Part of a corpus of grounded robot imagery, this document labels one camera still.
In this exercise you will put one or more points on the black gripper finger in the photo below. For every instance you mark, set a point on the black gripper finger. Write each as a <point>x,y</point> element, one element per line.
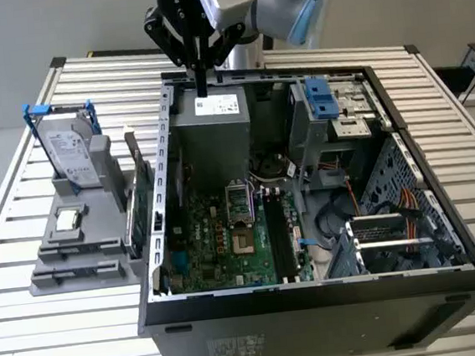
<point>165,42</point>
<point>227,48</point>

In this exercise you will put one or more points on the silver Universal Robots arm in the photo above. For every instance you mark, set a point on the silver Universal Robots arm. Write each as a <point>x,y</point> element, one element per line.
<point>276,10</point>

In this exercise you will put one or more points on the RAM slot with white clip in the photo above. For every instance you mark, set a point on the RAM slot with white clip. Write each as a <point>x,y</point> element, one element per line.
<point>279,237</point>
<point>289,236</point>

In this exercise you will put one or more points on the grey power supply unit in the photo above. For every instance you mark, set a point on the grey power supply unit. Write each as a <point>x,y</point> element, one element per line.
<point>213,146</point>

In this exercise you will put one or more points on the blue plastic drive latch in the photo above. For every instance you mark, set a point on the blue plastic drive latch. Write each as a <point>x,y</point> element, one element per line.
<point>321,98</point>

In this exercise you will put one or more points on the metal drive cage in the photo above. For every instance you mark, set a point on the metal drive cage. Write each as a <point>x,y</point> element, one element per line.
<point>342,130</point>

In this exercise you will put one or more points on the hard disk in blue carrier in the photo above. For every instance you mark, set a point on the hard disk in blue carrier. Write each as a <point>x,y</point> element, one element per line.
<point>69,156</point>

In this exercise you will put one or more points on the green graphics card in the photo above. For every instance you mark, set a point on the green graphics card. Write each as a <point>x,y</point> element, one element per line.
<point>139,204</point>

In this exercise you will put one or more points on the grey parts rack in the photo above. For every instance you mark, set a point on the grey parts rack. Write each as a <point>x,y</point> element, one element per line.
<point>102,216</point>

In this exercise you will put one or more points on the CPU socket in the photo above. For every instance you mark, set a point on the CPU socket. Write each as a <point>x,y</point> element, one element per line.
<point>243,241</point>

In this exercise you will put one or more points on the silver CPU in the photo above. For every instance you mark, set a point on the silver CPU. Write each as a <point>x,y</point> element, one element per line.
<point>68,220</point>

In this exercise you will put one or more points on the green motherboard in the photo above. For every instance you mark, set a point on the green motherboard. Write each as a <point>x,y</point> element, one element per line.
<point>211,252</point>

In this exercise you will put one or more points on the metal disk bay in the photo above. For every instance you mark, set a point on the metal disk bay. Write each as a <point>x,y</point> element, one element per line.
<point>376,223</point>

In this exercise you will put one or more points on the black open PC case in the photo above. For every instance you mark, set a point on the black open PC case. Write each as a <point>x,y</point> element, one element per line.
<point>319,330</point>

